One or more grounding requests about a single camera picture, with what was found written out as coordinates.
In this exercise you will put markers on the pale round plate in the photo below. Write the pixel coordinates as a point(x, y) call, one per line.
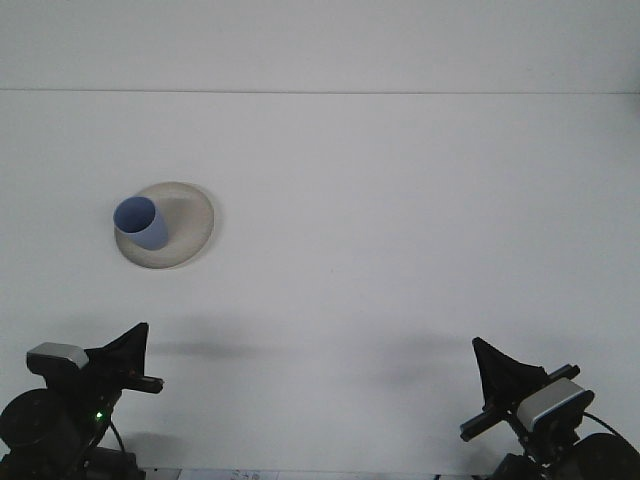
point(190, 225)

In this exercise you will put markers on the pale blue cup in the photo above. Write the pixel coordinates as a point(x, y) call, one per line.
point(150, 230)

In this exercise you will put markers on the grey camera box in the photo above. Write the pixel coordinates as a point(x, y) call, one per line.
point(550, 402)
point(57, 355)

